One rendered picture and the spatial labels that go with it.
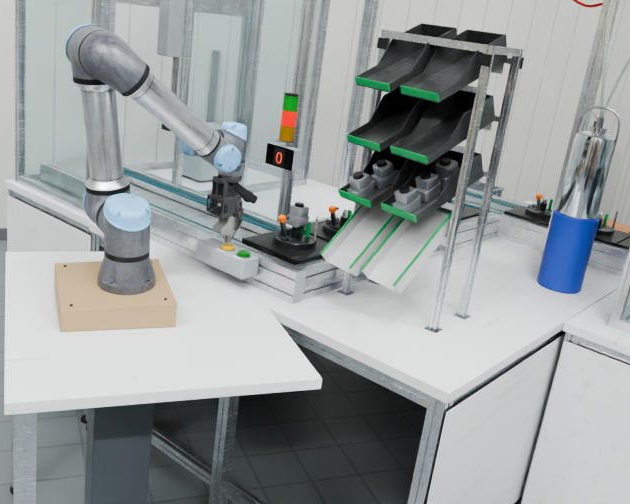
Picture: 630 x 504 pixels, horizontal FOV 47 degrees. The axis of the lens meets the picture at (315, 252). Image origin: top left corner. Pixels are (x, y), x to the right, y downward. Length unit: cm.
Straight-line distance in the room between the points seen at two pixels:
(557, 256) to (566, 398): 50
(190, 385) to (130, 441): 52
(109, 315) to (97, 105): 53
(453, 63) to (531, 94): 422
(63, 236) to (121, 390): 138
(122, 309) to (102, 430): 39
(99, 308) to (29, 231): 131
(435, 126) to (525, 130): 427
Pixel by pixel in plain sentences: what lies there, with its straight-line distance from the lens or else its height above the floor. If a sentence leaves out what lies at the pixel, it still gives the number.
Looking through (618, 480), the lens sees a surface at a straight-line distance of 256.
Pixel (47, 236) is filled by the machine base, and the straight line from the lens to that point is 303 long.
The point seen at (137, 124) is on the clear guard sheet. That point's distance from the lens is 350.
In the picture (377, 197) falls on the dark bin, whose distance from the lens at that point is 202.
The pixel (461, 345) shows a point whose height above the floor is 86.
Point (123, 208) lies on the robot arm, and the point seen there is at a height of 115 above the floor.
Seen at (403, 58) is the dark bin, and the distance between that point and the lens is 216.
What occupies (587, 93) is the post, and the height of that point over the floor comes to 153.
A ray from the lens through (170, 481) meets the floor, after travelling 281.
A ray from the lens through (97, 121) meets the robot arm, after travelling 194.
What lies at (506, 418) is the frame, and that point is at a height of 62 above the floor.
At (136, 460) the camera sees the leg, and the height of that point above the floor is 42.
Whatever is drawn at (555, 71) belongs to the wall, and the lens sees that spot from 641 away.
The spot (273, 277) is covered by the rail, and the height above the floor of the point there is 92.
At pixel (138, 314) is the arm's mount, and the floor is 90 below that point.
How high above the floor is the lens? 168
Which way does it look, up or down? 18 degrees down
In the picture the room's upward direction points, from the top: 8 degrees clockwise
